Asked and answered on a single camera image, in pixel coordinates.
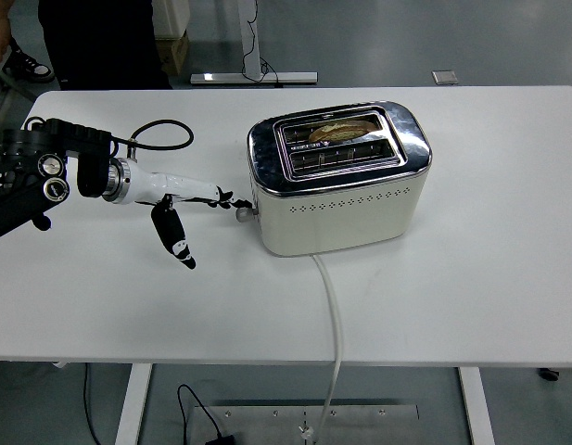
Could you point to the cream toaster with chrome top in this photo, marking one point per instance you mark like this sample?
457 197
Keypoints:
341 222

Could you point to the person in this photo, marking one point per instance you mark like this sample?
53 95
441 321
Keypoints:
100 41

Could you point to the grey floor socket plate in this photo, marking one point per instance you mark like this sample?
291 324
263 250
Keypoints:
444 77

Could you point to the white table leg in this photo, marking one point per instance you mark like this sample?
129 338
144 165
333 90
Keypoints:
132 403
475 403

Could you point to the white box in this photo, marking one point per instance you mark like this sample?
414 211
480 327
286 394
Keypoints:
172 18

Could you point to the person's black-white shoe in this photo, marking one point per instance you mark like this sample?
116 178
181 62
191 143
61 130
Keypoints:
35 69

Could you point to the grey metal plate with screws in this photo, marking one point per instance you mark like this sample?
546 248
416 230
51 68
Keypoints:
359 424

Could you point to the black caster wheel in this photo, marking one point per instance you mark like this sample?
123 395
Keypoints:
549 373

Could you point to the brown bread slice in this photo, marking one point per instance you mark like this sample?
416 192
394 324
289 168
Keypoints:
341 131

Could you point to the silver desk stand with foot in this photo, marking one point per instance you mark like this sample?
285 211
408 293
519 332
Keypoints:
248 37

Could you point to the white-black robot hand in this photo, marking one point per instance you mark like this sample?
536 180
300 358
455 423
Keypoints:
165 185

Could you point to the brown cardboard box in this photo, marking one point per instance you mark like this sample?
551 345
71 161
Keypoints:
176 53

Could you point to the grey toaster lever knob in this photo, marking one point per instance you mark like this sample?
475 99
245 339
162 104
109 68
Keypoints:
244 214

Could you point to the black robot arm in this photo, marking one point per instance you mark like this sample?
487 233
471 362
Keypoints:
91 162

